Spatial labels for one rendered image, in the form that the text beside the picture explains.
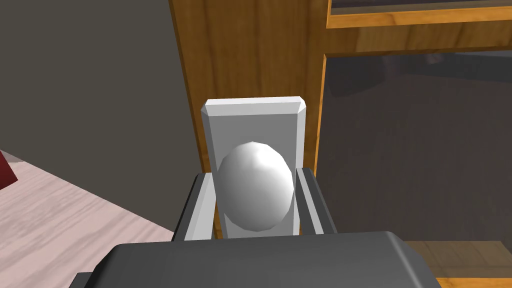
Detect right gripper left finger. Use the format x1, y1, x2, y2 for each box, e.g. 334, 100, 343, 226
171, 172, 219, 242

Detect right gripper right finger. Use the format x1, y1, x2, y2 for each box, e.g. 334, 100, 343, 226
294, 167, 338, 236

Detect white round door knob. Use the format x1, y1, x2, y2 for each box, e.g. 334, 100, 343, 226
200, 95, 307, 240

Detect wooden door with glass panes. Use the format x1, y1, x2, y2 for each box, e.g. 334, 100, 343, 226
167, 0, 512, 288

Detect dark red object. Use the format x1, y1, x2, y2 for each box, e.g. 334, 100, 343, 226
0, 150, 19, 191

